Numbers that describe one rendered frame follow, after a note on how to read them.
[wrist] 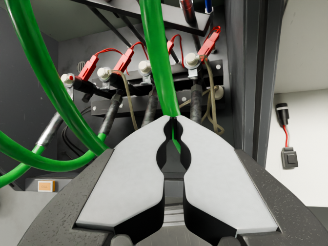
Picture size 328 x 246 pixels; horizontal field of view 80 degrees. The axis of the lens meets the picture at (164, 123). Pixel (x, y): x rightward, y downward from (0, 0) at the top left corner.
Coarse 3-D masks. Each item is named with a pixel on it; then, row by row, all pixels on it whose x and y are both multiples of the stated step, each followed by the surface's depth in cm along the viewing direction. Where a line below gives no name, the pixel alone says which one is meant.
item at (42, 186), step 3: (39, 183) 57; (42, 183) 57; (45, 183) 57; (48, 183) 56; (54, 183) 57; (39, 186) 57; (42, 186) 57; (45, 186) 56; (48, 186) 56; (54, 186) 57; (39, 189) 57; (42, 189) 57; (45, 189) 56; (48, 189) 56; (54, 189) 57
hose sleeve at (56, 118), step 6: (54, 114) 35; (54, 120) 34; (60, 120) 35; (48, 126) 33; (54, 126) 34; (42, 132) 33; (48, 132) 33; (54, 132) 33; (42, 138) 32; (48, 138) 32; (36, 144) 31; (42, 144) 31; (48, 144) 32
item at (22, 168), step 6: (36, 150) 31; (42, 150) 31; (18, 168) 28; (24, 168) 28; (6, 174) 26; (12, 174) 27; (18, 174) 27; (0, 180) 25; (6, 180) 26; (12, 180) 27; (0, 186) 25
